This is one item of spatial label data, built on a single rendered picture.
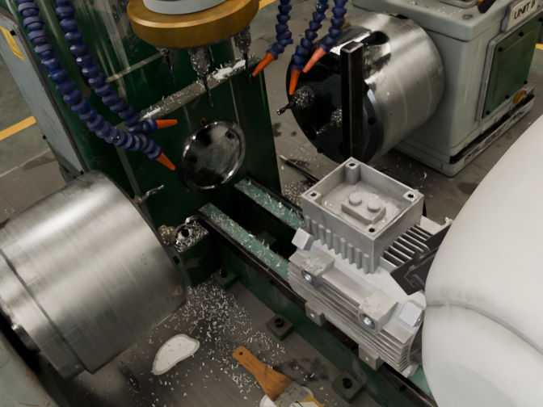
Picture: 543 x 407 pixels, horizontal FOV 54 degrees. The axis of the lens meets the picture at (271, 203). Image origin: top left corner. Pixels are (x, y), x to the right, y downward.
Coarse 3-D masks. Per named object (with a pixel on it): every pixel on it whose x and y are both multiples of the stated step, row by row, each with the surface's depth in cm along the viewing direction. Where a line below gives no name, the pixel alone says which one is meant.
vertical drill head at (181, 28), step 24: (144, 0) 70; (168, 0) 67; (192, 0) 67; (216, 0) 68; (240, 0) 69; (144, 24) 68; (168, 24) 67; (192, 24) 66; (216, 24) 67; (240, 24) 69; (168, 48) 70; (192, 48) 69; (240, 48) 76
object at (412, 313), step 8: (304, 232) 72; (296, 240) 72; (304, 240) 71; (312, 240) 72; (304, 248) 72; (408, 304) 62; (416, 304) 62; (400, 312) 62; (408, 312) 62; (416, 312) 61; (424, 312) 62; (408, 320) 61; (416, 320) 61; (408, 368) 70; (416, 368) 71; (408, 376) 70
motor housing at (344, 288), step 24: (408, 240) 67; (288, 264) 74; (336, 264) 70; (384, 264) 66; (312, 288) 72; (336, 288) 68; (360, 288) 67; (384, 288) 66; (336, 312) 71; (360, 336) 69; (384, 336) 65; (408, 336) 63; (384, 360) 69; (408, 360) 66
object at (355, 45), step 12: (348, 48) 73; (360, 48) 74; (348, 60) 74; (360, 60) 75; (348, 72) 75; (360, 72) 77; (348, 84) 77; (360, 84) 78; (348, 96) 78; (360, 96) 80; (348, 108) 80; (360, 108) 81; (348, 120) 81; (360, 120) 83; (348, 132) 83; (360, 132) 84; (348, 144) 85; (360, 144) 86; (348, 156) 86; (360, 156) 88
